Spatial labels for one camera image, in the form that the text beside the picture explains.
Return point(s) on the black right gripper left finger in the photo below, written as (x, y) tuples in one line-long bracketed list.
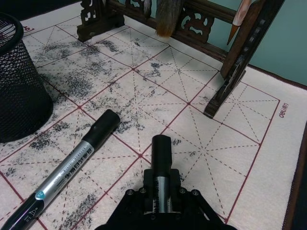
[(148, 191)]

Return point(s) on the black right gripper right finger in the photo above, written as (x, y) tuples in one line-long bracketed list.
[(175, 189)]

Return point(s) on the black capped silver marker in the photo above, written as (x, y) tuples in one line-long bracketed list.
[(161, 153), (72, 165)]

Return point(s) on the white felt mat red grid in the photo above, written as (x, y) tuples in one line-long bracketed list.
[(216, 143)]

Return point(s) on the dark carved wooden brush rack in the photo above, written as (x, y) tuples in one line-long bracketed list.
[(249, 48)]

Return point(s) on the black mesh pen holder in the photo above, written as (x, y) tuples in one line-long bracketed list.
[(19, 95)]

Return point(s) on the large brown hair brush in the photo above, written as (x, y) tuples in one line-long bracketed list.
[(165, 21)]

